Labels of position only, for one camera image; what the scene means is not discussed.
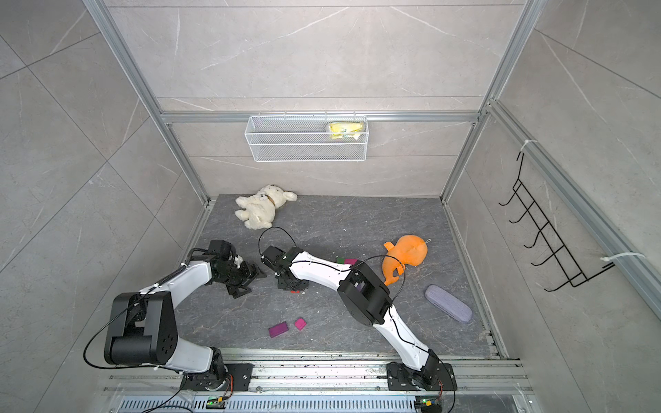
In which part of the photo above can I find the purple glasses case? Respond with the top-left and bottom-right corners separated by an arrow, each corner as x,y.
424,285 -> 473,324

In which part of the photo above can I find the orange plush toy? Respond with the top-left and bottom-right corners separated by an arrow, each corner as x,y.
381,235 -> 428,286

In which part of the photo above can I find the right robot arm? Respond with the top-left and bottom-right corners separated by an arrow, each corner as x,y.
261,246 -> 458,392

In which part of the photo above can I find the white plush dog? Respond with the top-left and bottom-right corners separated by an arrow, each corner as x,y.
235,185 -> 298,230

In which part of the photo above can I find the black wire hook rack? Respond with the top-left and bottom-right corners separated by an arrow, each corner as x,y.
499,152 -> 616,293

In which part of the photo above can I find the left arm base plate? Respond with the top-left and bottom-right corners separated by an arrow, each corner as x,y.
180,363 -> 254,392

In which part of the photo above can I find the purple rectangular block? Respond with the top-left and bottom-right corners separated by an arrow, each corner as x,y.
269,322 -> 289,338

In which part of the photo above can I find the yellow sponge in basket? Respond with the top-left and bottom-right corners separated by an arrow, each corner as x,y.
325,121 -> 365,140

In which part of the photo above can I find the white wire mesh basket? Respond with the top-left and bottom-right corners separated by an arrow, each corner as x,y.
244,115 -> 369,163

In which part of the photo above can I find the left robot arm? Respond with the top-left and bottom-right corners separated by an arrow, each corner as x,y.
101,240 -> 265,392

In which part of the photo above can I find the pink cube block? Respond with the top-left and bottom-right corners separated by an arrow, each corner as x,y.
294,318 -> 306,330

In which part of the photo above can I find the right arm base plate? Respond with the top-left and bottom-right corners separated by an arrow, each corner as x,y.
386,362 -> 457,392

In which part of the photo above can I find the metal rail frame front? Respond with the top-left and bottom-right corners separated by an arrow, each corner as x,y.
102,349 -> 541,412

